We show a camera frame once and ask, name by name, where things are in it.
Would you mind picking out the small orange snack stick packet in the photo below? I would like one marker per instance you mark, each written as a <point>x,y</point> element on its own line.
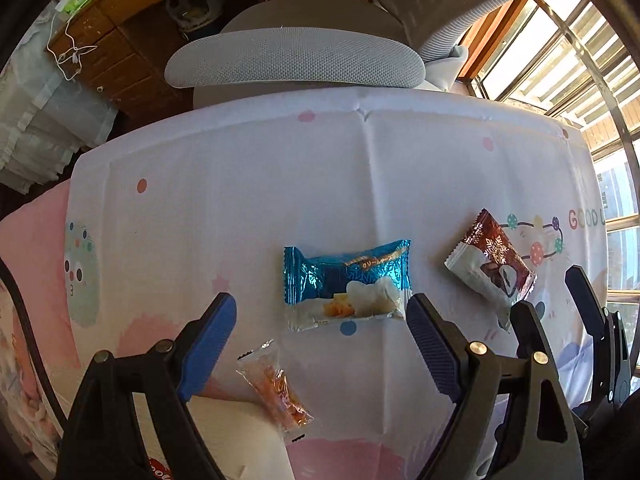
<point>275,390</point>

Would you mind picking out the wooden desk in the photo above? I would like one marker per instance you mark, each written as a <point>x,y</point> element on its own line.
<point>125,60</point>

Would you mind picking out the metal window grille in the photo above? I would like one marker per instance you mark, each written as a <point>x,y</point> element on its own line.
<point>600,125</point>

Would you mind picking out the blue foil snack packet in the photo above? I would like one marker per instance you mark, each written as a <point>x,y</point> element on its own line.
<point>340,275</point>

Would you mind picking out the white plastic bag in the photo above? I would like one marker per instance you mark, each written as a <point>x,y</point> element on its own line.
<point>192,7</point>

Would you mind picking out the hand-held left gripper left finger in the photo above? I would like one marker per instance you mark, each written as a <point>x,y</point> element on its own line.
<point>210,345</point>

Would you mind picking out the floral printed blanket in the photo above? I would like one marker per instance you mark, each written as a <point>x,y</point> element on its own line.
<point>20,385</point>

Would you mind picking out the red and white cookie packet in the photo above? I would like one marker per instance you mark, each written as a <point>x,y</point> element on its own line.
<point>159,470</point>

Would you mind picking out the white plastic bin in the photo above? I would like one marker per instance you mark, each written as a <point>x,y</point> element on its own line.
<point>240,440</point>

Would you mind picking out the white lace cover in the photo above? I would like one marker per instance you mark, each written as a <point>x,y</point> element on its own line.
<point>35,125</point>

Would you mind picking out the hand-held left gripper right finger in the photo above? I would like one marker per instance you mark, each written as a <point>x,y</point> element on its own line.
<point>435,355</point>

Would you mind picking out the white office chair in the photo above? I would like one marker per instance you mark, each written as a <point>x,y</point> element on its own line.
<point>295,55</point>

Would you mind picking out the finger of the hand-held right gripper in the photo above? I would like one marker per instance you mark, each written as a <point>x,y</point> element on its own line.
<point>585,300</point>
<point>530,327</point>

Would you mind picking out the wooden window frame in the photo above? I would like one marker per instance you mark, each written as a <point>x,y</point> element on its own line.
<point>495,40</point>

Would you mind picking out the pink cloth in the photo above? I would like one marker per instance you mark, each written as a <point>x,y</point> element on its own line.
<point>35,240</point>

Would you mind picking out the brown snowflake snack packet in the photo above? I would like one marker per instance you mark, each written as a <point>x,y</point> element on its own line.
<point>492,255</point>

